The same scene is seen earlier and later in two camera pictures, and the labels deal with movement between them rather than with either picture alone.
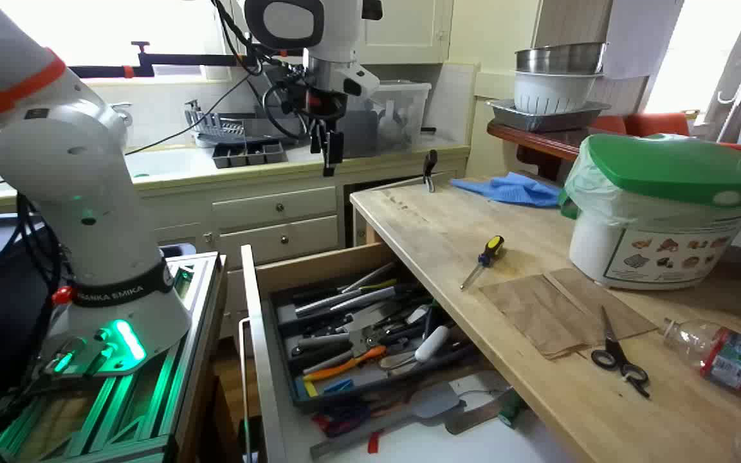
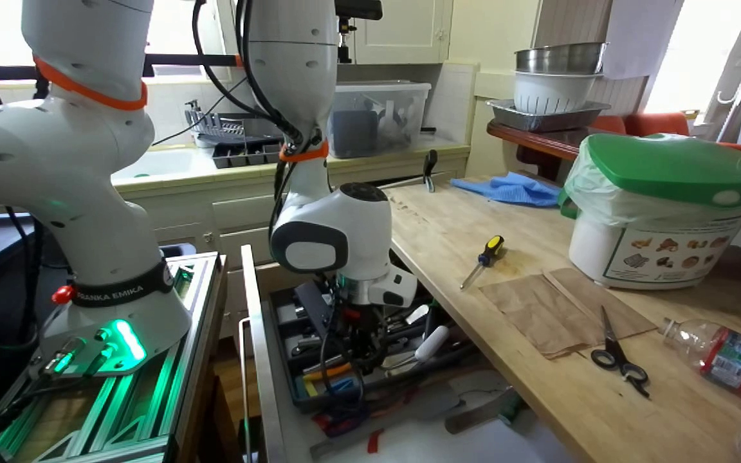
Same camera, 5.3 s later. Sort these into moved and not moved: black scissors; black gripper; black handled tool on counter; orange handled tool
Moved: black gripper
Not moved: orange handled tool; black handled tool on counter; black scissors
